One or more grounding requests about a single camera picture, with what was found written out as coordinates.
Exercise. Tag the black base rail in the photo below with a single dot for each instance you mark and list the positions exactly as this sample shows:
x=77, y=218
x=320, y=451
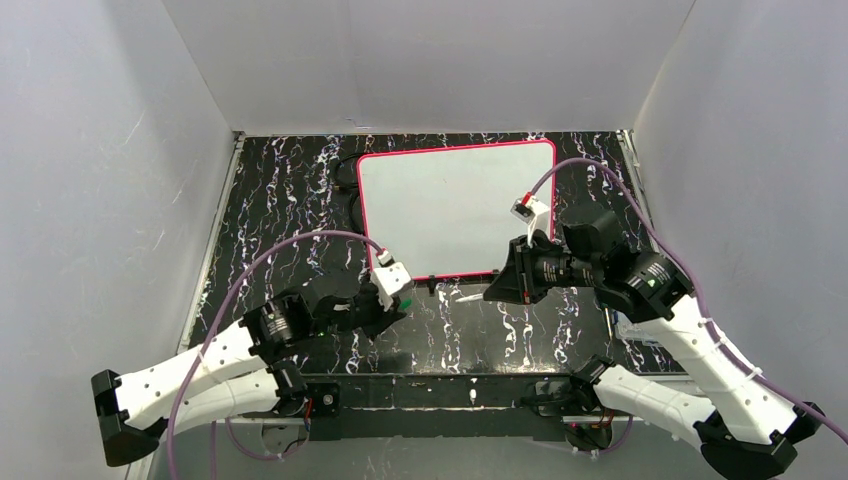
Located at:
x=430, y=401

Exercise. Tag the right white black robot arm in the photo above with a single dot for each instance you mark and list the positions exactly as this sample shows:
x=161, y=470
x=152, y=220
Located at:
x=742, y=430

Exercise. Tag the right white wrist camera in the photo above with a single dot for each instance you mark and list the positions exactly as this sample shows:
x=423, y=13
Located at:
x=535, y=214

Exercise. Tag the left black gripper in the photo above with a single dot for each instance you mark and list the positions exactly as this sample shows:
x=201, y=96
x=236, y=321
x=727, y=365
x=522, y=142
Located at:
x=374, y=311

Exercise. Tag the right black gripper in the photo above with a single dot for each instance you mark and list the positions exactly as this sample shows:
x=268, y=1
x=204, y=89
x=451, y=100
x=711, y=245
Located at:
x=520, y=273

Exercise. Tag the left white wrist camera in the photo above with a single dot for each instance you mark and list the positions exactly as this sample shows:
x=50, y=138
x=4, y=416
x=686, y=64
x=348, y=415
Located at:
x=391, y=281

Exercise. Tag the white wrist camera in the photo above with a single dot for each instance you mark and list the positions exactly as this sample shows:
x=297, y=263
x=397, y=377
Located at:
x=535, y=214
x=391, y=281

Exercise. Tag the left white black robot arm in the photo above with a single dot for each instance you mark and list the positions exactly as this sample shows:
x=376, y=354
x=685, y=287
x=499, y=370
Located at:
x=244, y=369

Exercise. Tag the white green whiteboard marker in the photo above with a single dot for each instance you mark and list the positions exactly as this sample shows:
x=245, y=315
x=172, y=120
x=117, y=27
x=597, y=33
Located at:
x=470, y=298

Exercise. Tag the clear plastic screw box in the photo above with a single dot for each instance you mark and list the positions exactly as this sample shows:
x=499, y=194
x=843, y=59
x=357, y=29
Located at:
x=624, y=329

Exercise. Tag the pink framed whiteboard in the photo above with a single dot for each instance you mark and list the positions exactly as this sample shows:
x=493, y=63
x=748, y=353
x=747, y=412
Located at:
x=446, y=212

